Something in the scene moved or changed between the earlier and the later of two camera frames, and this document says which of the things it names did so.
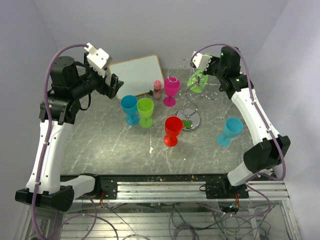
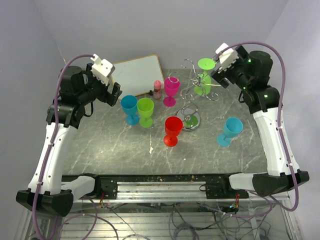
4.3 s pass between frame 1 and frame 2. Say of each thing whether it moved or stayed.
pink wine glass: stayed
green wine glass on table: stayed
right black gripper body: moved
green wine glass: moved
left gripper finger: moved
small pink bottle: stayed
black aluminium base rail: stayed
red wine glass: stayed
